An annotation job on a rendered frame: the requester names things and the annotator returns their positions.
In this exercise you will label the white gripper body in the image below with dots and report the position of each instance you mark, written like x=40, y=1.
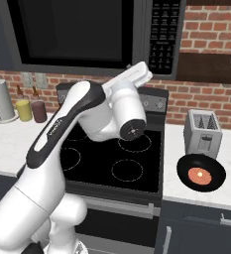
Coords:
x=135, y=74

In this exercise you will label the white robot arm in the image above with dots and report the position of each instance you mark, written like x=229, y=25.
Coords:
x=44, y=172

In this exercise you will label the grey microwave oven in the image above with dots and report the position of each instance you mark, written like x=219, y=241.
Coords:
x=160, y=36

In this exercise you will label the black glass microwave door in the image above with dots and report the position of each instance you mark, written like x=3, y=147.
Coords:
x=70, y=29

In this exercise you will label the black bowl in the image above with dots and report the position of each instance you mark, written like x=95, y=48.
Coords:
x=189, y=173

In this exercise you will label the round brown waffle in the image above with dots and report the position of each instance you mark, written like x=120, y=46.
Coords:
x=200, y=176

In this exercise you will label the black oven door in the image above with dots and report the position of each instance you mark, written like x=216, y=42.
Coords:
x=120, y=228

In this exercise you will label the dark grey cupboard door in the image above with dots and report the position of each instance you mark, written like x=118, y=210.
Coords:
x=199, y=238

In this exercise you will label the grey stove knob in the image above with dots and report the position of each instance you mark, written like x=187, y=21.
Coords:
x=159, y=105
x=145, y=103

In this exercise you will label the black stove with hob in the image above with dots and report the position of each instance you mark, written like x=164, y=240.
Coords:
x=137, y=162

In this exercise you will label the silver toaster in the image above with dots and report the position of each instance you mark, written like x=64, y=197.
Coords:
x=203, y=139

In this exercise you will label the small brown bottle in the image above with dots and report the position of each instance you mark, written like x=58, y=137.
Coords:
x=20, y=92
x=35, y=93

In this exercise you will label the dark brown jar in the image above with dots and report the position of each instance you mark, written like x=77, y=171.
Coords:
x=39, y=112

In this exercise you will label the yellow jar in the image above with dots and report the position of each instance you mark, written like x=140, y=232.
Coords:
x=23, y=110

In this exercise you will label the dark grey drawer front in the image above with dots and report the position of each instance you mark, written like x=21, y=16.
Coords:
x=193, y=211

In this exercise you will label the dark wooden wall shelf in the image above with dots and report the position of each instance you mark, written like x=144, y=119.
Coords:
x=206, y=67

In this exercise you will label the grey wall socket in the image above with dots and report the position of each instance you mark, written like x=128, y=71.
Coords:
x=26, y=79
x=41, y=80

